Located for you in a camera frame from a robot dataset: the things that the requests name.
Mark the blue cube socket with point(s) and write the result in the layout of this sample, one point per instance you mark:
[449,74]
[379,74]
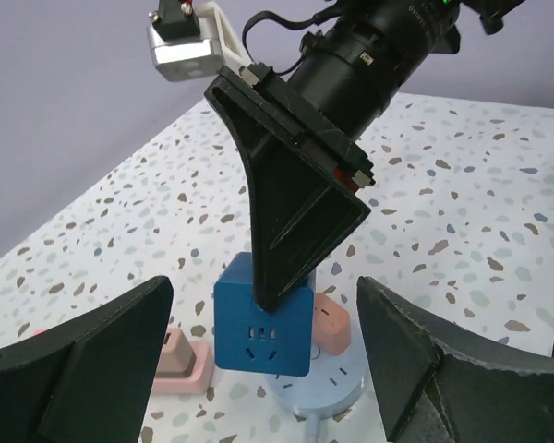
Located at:
[247,338]

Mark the pink power strip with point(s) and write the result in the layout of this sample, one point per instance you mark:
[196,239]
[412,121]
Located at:
[194,379]

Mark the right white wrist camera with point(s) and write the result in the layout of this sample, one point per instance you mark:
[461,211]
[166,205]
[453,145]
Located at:
[190,42]

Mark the orange pink plug adapter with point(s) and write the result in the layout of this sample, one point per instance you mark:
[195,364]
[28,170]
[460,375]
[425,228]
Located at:
[331,329]

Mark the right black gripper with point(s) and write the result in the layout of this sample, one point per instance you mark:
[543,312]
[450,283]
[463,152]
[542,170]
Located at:
[296,131]

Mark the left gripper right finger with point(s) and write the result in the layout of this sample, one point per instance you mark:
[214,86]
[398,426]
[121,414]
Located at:
[437,382]

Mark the pink brown plug adapter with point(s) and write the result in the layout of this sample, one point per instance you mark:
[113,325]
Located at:
[177,357]

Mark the blue round socket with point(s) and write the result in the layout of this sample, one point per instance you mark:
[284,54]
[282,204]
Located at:
[333,384]

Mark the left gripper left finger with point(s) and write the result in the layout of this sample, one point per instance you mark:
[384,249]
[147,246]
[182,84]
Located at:
[88,379]

